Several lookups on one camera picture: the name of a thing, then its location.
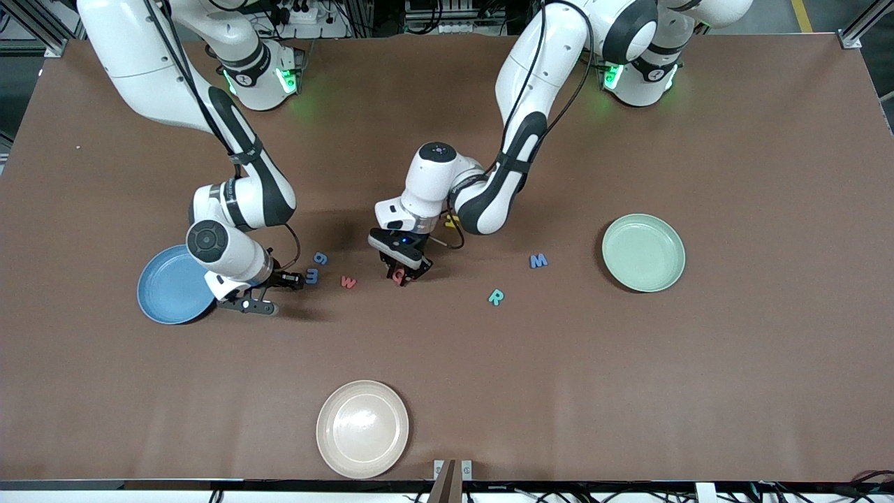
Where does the blue round plate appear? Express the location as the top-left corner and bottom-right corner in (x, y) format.
(137, 245), (219, 326)

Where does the cream round plate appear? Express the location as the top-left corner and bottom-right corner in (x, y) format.
(316, 380), (410, 480)

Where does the white power strip with plugs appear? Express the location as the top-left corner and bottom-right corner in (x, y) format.
(269, 0), (350, 39)

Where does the green round plate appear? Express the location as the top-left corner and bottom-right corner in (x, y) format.
(602, 214), (686, 293)

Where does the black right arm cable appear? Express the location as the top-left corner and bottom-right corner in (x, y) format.
(143, 0), (302, 275)

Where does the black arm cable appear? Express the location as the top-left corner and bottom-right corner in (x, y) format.
(428, 0), (594, 251)
(143, 0), (302, 275)

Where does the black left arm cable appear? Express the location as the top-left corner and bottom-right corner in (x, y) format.
(428, 0), (594, 251)

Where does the metal bracket with brown post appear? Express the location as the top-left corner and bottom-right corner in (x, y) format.
(427, 459), (473, 503)

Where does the aluminium frame profile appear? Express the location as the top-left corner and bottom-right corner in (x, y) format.
(838, 0), (894, 50)
(0, 0), (85, 57)

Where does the black cable bundle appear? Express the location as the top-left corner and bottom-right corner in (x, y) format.
(754, 469), (894, 503)

